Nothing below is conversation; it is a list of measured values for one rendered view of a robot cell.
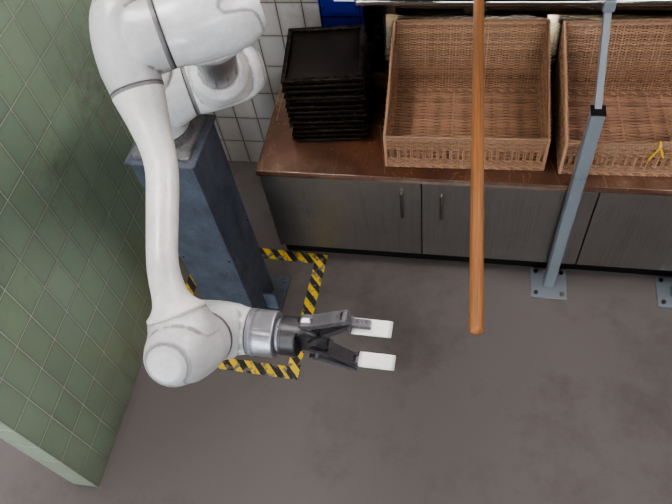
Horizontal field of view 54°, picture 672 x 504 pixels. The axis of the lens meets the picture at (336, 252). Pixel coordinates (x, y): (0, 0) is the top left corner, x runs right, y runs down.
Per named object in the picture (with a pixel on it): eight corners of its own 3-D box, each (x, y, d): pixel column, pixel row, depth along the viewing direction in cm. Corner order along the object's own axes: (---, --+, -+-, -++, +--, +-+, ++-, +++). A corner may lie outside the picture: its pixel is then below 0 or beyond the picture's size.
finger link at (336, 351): (312, 348, 122) (307, 350, 123) (359, 370, 127) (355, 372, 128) (316, 329, 124) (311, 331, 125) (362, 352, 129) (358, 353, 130)
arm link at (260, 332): (262, 321, 131) (290, 324, 130) (250, 363, 126) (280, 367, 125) (252, 298, 124) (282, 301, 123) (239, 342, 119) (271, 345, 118)
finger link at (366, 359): (357, 365, 126) (357, 366, 126) (393, 369, 125) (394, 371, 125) (359, 351, 127) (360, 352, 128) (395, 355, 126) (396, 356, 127)
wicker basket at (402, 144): (394, 76, 262) (391, 17, 240) (541, 77, 253) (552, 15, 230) (382, 168, 235) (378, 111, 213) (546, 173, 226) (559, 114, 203)
